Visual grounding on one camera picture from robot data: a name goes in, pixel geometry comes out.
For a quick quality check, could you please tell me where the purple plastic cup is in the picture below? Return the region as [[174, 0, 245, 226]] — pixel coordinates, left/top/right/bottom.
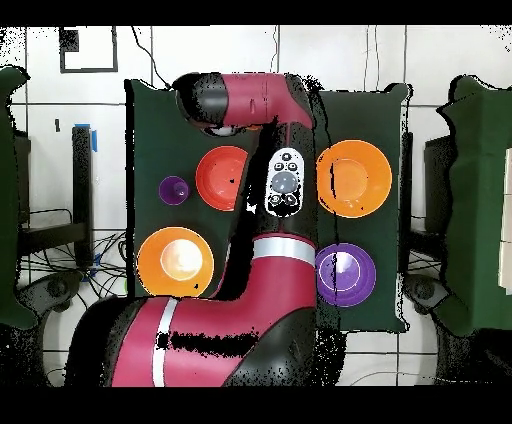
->
[[158, 175, 190, 207]]

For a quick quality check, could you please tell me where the black office chair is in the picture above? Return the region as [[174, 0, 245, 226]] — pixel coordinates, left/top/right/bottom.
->
[[17, 271, 85, 321], [403, 273, 451, 317]]

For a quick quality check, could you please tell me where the red plastic bowl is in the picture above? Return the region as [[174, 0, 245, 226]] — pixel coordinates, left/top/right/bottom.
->
[[194, 145, 250, 212]]

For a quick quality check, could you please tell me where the purple plastic bowl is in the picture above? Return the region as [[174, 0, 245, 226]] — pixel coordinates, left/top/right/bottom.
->
[[314, 242, 378, 308]]

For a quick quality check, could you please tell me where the thin black cable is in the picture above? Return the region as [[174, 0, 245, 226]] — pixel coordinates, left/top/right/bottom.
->
[[130, 26, 174, 91]]

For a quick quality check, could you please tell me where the black metal post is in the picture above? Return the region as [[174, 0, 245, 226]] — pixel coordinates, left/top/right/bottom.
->
[[399, 131, 414, 275]]

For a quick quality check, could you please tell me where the large orange plastic bowl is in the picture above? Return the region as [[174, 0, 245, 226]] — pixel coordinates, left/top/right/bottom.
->
[[315, 139, 393, 219], [136, 226, 216, 299]]

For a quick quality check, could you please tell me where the tangle of cables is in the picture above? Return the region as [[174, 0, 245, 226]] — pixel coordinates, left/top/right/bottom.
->
[[17, 231, 129, 299]]

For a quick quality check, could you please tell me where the black metal frame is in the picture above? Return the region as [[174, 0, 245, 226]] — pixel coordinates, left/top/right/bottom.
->
[[15, 124, 95, 269]]

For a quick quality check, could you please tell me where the green cloth covered table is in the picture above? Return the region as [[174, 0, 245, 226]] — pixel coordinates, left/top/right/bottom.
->
[[433, 74, 512, 337], [0, 65, 38, 331]]

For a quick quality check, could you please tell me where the dark green table cloth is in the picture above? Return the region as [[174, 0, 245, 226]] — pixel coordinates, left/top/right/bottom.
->
[[124, 78, 413, 335]]

